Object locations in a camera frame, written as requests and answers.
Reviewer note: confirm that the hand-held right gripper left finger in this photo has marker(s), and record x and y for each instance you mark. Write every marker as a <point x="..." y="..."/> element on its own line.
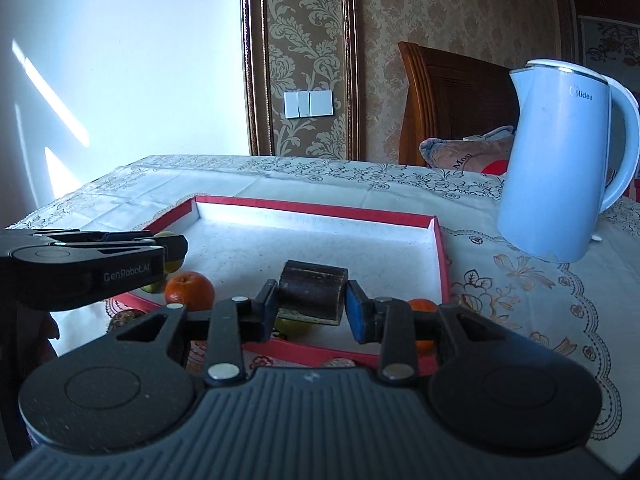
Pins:
<point x="270" y="305"/>

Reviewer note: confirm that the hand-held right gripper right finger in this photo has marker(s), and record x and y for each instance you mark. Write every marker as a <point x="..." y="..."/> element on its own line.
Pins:
<point x="356" y="317"/>

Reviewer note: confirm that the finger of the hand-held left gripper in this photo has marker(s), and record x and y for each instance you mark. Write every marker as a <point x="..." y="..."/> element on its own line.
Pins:
<point x="175" y="250"/>

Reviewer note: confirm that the yellow round fruit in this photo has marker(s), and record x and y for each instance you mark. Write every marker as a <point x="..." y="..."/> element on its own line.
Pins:
<point x="173" y="266"/>

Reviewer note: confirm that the green citrus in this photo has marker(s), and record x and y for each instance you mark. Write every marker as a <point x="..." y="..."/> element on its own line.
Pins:
<point x="292" y="329"/>

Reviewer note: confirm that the green cucumber piece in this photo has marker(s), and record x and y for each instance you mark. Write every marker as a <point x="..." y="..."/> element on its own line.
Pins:
<point x="154" y="287"/>

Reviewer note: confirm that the large orange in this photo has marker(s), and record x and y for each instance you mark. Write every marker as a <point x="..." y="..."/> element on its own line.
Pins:
<point x="192" y="290"/>

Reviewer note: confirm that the small orange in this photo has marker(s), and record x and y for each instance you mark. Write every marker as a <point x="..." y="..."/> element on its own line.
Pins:
<point x="422" y="304"/>

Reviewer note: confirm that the red cardboard box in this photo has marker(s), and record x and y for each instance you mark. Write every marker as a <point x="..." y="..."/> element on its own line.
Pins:
<point x="325" y="240"/>

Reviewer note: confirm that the dark brown round cake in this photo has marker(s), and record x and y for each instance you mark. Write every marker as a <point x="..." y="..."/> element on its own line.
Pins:
<point x="125" y="317"/>

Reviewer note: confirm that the patterned pillow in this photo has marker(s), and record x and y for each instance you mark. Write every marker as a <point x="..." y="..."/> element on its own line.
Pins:
<point x="465" y="155"/>

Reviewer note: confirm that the light blue electric kettle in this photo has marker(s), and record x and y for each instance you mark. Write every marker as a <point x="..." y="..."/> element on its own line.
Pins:
<point x="555" y="170"/>

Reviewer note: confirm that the sliding door wardrobe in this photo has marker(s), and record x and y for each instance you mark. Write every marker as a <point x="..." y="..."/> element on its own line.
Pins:
<point x="610" y="40"/>

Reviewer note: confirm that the white wall switch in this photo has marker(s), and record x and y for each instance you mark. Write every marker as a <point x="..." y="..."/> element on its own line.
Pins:
<point x="307" y="104"/>

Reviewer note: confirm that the ornate framed wall panel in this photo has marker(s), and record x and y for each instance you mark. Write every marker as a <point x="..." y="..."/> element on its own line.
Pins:
<point x="305" y="35"/>

